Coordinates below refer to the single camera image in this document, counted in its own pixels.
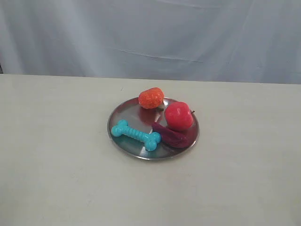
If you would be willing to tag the turquoise toy bone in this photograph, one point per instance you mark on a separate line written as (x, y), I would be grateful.
(150, 141)

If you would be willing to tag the round stainless steel plate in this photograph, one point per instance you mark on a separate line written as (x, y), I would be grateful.
(142, 119)

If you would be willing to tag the orange toy strawberry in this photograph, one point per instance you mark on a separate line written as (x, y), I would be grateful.
(151, 98)

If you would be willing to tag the red toy apple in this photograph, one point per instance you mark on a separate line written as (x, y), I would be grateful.
(178, 116)

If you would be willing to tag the dark purple toy sweet potato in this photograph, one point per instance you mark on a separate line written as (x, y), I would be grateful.
(171, 137)

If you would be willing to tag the white backdrop cloth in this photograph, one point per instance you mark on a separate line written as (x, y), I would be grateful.
(197, 40)

